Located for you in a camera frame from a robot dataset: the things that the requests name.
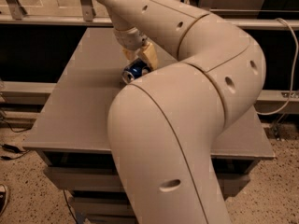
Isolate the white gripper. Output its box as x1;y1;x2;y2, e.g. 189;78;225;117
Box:
114;27;159;70

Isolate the blue pepsi can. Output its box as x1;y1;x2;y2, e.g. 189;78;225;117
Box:
122;59;151;84

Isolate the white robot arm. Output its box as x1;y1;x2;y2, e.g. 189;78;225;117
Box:
96;0;265;224

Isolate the grey drawer cabinet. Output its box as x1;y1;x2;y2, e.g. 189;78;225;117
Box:
25;28;274;224

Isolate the metal railing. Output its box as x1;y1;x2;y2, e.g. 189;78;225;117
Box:
0;0;299;30

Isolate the black and white sneaker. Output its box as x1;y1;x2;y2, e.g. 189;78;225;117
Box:
0;184;9;216

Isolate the white cable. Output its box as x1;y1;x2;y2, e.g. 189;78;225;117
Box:
255;17;299;117

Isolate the black cable on floor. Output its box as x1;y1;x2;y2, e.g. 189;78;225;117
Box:
0;109;32;161

